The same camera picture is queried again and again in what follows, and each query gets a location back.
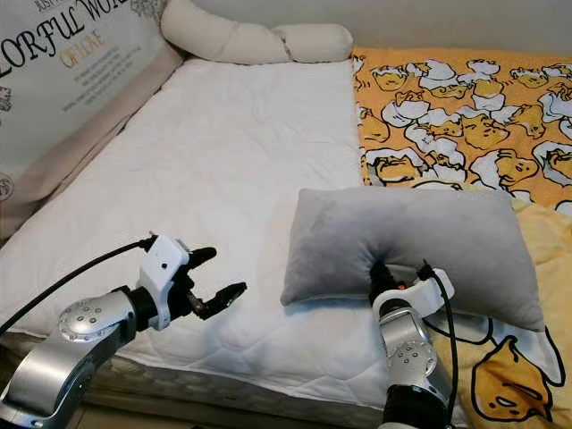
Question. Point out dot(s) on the white quilted mattress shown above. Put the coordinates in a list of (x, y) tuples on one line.
[(214, 161)]

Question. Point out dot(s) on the grey plush pillow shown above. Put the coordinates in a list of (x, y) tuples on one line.
[(402, 223)]

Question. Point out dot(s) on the grey printed headboard cushion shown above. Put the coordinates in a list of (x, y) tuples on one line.
[(63, 71)]

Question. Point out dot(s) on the yellow cartoon print blanket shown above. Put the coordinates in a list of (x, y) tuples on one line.
[(456, 116)]

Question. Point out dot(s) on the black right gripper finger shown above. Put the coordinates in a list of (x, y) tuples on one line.
[(378, 273)]

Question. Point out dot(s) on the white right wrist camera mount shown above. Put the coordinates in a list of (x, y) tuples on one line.
[(424, 293)]

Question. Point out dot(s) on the cream twisted bolster cushion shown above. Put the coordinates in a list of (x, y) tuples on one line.
[(223, 37)]

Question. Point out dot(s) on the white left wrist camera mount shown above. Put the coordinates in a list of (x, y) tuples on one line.
[(163, 266)]

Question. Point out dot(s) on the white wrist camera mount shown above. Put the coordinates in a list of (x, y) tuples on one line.
[(163, 266), (424, 293)]

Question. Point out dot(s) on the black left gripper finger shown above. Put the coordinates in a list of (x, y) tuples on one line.
[(202, 256), (226, 300)]

